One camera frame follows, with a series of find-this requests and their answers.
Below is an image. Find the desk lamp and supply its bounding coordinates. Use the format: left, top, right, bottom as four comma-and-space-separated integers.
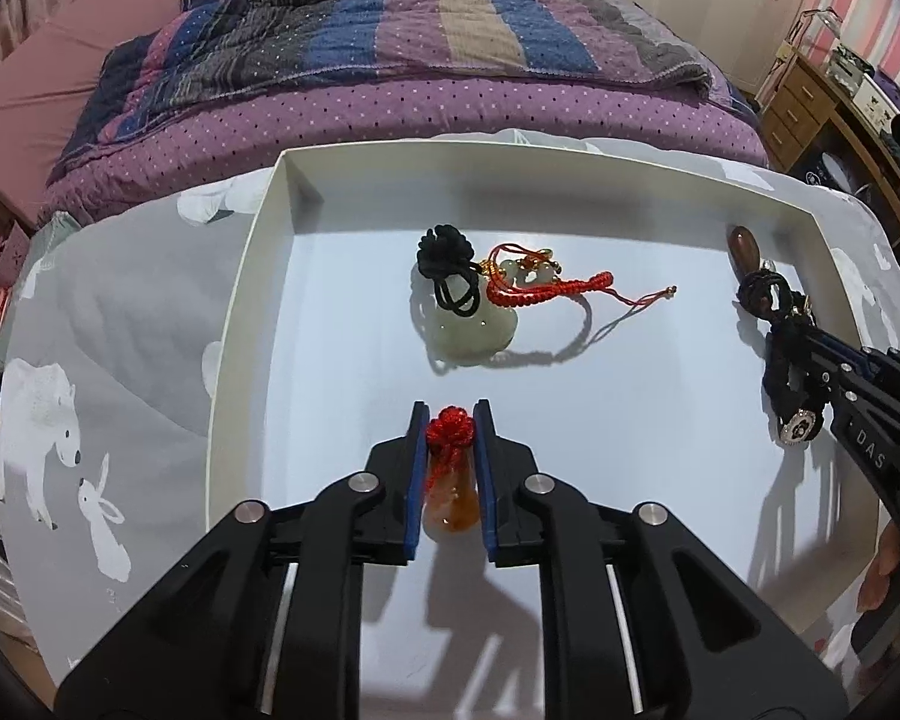
784, 6, 846, 70

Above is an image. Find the wooden desk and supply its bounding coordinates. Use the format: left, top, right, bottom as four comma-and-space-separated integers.
757, 52, 900, 242

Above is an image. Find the striped purple blue quilt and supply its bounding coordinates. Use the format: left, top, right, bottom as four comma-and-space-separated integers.
45, 0, 771, 227

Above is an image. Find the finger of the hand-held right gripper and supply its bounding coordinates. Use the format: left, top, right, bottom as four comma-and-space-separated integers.
784, 319, 900, 425

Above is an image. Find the black scrunchie with panda charm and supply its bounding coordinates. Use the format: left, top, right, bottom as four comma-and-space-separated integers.
763, 315, 826, 450

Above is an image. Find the white storage box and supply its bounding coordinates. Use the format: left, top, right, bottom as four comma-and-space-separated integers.
850, 73, 899, 130

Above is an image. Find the jade pendant with black knot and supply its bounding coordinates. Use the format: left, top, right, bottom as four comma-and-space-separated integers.
416, 225, 520, 370

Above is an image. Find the red braided bracelet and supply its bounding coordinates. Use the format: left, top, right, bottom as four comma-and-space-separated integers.
480, 241, 678, 314

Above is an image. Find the white shallow tray box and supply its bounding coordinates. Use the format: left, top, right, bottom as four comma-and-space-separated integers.
206, 136, 900, 720

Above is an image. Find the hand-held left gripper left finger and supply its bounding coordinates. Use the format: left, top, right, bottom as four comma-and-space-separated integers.
52, 400, 432, 720

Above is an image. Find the person's right hand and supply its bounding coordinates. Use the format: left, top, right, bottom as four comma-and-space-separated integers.
856, 517, 900, 616

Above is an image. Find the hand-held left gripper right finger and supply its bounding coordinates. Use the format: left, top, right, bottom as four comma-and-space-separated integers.
472, 397, 848, 720

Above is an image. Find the pink wedge cushion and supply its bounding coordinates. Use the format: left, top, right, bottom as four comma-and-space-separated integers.
0, 0, 227, 190

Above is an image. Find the orange pendant with red knot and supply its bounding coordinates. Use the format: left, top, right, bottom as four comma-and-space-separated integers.
420, 405, 485, 539

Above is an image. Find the brown wooden pendant black cord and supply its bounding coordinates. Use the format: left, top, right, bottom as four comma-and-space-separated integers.
727, 225, 812, 332

